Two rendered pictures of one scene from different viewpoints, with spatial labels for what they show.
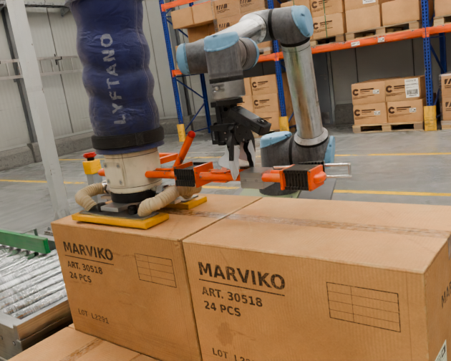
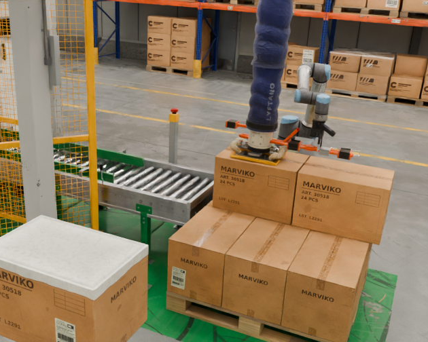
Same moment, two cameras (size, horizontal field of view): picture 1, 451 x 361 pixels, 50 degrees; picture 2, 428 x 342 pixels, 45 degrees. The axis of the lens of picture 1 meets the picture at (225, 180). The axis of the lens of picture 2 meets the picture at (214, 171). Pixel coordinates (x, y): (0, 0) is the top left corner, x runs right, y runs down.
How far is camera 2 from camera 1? 2.53 m
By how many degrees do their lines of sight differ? 19
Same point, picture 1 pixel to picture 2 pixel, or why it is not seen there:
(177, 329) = (282, 206)
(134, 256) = (268, 176)
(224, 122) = (316, 128)
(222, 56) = (325, 106)
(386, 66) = not seen: hidden behind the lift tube
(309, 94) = not seen: hidden behind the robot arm
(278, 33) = (315, 76)
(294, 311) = (342, 200)
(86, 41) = (263, 84)
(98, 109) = (260, 112)
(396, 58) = (295, 26)
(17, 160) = not seen: outside the picture
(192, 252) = (301, 177)
